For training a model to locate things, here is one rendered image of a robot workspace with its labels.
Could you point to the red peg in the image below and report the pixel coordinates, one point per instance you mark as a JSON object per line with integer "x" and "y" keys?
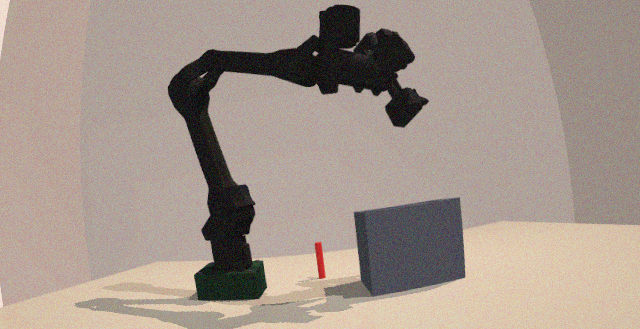
{"x": 320, "y": 260}

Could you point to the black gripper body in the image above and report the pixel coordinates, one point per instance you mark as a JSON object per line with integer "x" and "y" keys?
{"x": 405, "y": 103}

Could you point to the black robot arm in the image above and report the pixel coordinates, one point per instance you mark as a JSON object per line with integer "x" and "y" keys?
{"x": 230, "y": 205}

